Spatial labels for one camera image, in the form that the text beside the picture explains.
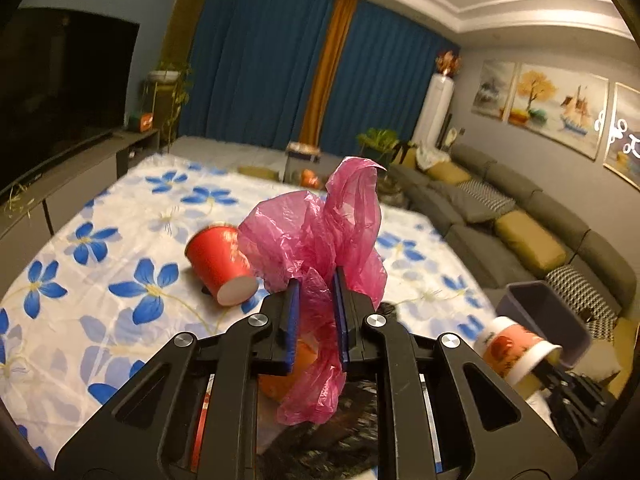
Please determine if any grey sectional sofa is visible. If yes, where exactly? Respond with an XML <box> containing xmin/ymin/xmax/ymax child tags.
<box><xmin>388</xmin><ymin>143</ymin><xmax>638</xmax><ymax>339</ymax></box>

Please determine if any orange curtain strip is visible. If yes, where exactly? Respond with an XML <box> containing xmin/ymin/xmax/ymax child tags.
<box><xmin>299</xmin><ymin>0</ymin><xmax>359</xmax><ymax>148</ymax></box>

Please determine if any orange toy figure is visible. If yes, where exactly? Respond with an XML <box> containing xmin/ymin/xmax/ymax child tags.
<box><xmin>300</xmin><ymin>169</ymin><xmax>322</xmax><ymax>190</ymax></box>

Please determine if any grey cushion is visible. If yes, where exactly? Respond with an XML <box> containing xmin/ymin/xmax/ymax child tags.
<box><xmin>430</xmin><ymin>181</ymin><xmax>499</xmax><ymax>224</ymax></box>

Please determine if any grey TV cabinet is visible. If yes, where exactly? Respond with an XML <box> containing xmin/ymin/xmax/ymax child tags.
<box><xmin>1</xmin><ymin>129</ymin><xmax>160</xmax><ymax>292</ymax></box>

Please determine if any pink plastic bag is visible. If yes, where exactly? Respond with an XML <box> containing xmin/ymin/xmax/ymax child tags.
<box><xmin>239</xmin><ymin>157</ymin><xmax>387</xmax><ymax>426</ymax></box>

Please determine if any yellow cushion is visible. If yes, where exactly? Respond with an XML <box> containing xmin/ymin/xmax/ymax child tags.
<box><xmin>494</xmin><ymin>209</ymin><xmax>574</xmax><ymax>278</ymax></box>
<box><xmin>426</xmin><ymin>162</ymin><xmax>473</xmax><ymax>185</ymax></box>

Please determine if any white standing air conditioner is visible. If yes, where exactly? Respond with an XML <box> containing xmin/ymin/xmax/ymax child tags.
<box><xmin>411</xmin><ymin>74</ymin><xmax>454</xmax><ymax>148</ymax></box>

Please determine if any red white plastic bag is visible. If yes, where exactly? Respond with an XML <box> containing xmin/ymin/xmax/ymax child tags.
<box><xmin>256</xmin><ymin>340</ymin><xmax>378</xmax><ymax>479</ymax></box>

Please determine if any small left painting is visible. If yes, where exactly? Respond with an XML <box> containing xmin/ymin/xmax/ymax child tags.
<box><xmin>472</xmin><ymin>60</ymin><xmax>516</xmax><ymax>120</ymax></box>

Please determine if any white cloth on sofa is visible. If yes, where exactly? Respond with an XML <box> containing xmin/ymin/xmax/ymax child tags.
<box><xmin>416</xmin><ymin>144</ymin><xmax>450</xmax><ymax>171</ymax></box>

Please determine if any blue curtain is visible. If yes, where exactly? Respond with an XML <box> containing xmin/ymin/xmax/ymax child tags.
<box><xmin>179</xmin><ymin>0</ymin><xmax>460</xmax><ymax>155</ymax></box>

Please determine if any artificial flower bouquet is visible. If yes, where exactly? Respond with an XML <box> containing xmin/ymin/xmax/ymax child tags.
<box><xmin>435</xmin><ymin>50</ymin><xmax>461</xmax><ymax>78</ymax></box>

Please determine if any hanging plant on shelf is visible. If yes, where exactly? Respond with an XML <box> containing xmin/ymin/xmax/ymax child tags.
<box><xmin>141</xmin><ymin>61</ymin><xmax>192</xmax><ymax>151</ymax></box>

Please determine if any blue flower tablecloth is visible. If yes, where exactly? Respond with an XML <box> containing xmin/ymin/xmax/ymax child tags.
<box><xmin>1</xmin><ymin>155</ymin><xmax>495</xmax><ymax>465</ymax></box>

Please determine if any white orange paper cup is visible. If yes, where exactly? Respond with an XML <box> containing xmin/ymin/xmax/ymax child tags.
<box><xmin>473</xmin><ymin>316</ymin><xmax>562</xmax><ymax>388</ymax></box>

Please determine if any potted green plant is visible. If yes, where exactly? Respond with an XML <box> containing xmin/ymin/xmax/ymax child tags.
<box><xmin>357</xmin><ymin>128</ymin><xmax>399</xmax><ymax>167</ymax></box>

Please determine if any black white patterned cushion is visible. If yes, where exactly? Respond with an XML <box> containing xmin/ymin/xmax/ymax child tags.
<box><xmin>458</xmin><ymin>179</ymin><xmax>516</xmax><ymax>217</ymax></box>

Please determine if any red paper cup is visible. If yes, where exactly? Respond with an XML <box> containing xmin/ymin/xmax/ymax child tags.
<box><xmin>184</xmin><ymin>223</ymin><xmax>258</xmax><ymax>307</ymax></box>

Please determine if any sailboat tree painting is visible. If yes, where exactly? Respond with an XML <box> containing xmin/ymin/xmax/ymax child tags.
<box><xmin>508</xmin><ymin>64</ymin><xmax>608</xmax><ymax>160</ymax></box>

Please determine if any orange glowing clock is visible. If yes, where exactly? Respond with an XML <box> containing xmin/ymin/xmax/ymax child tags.
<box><xmin>127</xmin><ymin>112</ymin><xmax>154</xmax><ymax>133</ymax></box>

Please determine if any right framed painting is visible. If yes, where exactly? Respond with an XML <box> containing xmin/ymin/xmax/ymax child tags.
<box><xmin>603</xmin><ymin>82</ymin><xmax>640</xmax><ymax>188</ymax></box>

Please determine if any yellow cushion far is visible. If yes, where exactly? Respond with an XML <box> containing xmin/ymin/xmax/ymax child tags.
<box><xmin>426</xmin><ymin>162</ymin><xmax>473</xmax><ymax>185</ymax></box>

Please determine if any grey trash bin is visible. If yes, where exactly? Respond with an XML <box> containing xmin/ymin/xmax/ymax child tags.
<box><xmin>496</xmin><ymin>281</ymin><xmax>592</xmax><ymax>370</ymax></box>

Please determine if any black jacket on sofa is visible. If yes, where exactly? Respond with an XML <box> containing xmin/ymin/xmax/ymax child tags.
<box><xmin>393</xmin><ymin>141</ymin><xmax>418</xmax><ymax>169</ymax></box>

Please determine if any black television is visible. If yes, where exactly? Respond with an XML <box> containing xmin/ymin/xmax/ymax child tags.
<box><xmin>1</xmin><ymin>8</ymin><xmax>140</xmax><ymax>192</ymax></box>

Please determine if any yellow cushion near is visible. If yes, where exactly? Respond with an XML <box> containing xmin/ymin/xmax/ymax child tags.
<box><xmin>494</xmin><ymin>209</ymin><xmax>574</xmax><ymax>278</ymax></box>

